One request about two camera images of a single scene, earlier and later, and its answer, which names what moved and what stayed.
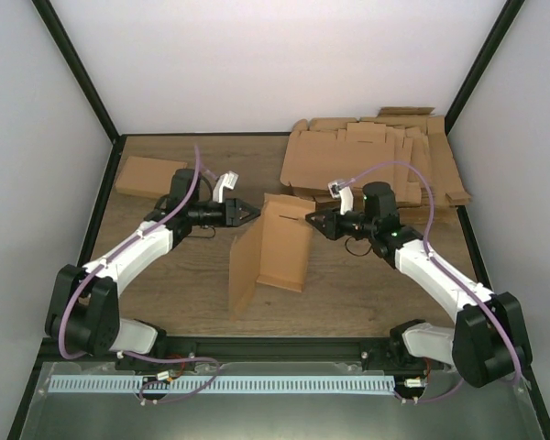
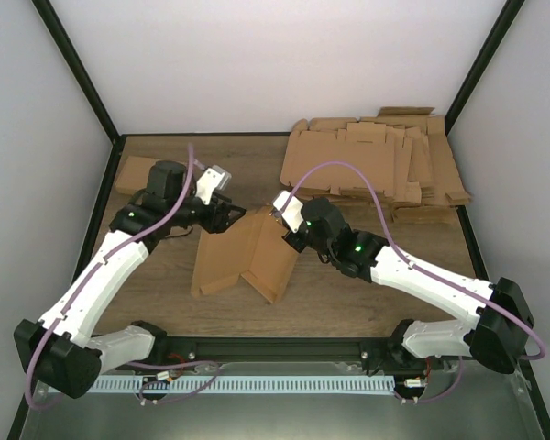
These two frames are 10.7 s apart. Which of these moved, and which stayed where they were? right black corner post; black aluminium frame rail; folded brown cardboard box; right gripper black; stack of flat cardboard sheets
Moved: right gripper black
Stayed: folded brown cardboard box; black aluminium frame rail; stack of flat cardboard sheets; right black corner post
